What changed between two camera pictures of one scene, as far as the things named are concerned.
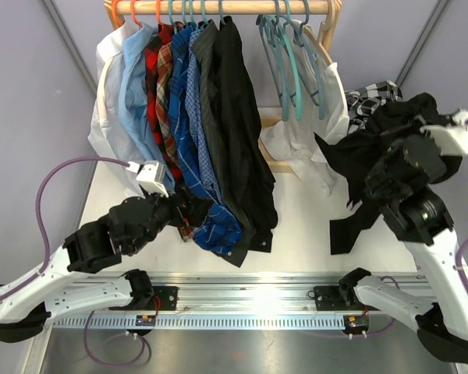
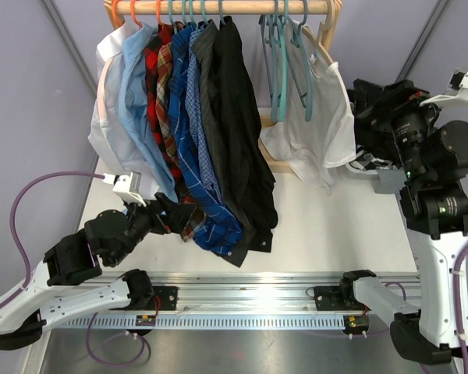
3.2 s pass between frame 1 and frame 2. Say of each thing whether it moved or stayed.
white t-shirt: stayed
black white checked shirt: moved
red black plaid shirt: stayed
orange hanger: stayed
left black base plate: stayed
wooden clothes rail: stayed
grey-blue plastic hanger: moved
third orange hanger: stayed
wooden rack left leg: stayed
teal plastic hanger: moved
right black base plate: stayed
